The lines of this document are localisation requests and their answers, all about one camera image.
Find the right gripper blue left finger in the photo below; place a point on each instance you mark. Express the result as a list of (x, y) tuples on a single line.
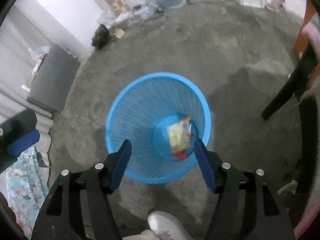
[(121, 160)]

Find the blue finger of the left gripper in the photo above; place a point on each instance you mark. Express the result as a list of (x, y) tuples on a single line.
[(21, 144)]

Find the floral blue tablecloth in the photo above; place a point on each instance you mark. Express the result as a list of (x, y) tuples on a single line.
[(27, 187)]

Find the grey curtain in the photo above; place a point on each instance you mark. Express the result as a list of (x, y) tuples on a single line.
[(20, 42)]

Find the yellow enaak snack packet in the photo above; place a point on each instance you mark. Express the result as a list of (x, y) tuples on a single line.
[(179, 137)]

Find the white shoe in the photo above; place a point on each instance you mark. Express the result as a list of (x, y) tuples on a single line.
[(166, 226)]

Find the dark small box on floor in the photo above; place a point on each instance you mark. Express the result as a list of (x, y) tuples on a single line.
[(101, 37)]

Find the grey storage box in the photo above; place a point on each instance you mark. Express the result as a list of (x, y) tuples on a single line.
[(53, 81)]

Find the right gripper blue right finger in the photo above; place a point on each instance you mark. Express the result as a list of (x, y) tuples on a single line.
[(207, 171)]

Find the blue plastic trash basket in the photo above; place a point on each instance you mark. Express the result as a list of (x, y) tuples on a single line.
[(142, 112)]

